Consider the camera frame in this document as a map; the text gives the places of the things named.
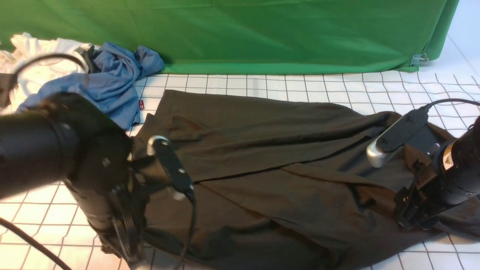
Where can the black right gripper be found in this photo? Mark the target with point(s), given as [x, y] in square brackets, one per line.
[425, 199]

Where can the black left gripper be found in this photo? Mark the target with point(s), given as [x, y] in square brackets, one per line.
[114, 203]

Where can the dark gray long-sleeved shirt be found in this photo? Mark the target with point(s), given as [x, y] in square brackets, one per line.
[287, 185]

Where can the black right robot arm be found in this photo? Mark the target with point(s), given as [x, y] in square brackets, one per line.
[450, 178]

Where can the blue shirt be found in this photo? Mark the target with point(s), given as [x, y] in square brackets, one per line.
[112, 88]

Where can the white shirt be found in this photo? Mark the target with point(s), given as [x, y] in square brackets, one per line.
[33, 77]

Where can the white grid tablecloth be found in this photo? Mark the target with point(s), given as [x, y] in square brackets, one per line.
[50, 215]

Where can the metal binder clip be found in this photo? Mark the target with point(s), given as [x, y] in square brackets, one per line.
[418, 60]

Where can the dark garment at left edge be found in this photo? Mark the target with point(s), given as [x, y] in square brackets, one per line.
[7, 83]

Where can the green backdrop cloth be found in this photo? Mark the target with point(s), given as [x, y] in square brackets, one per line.
[247, 37]

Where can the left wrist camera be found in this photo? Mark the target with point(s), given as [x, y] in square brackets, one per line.
[179, 184]

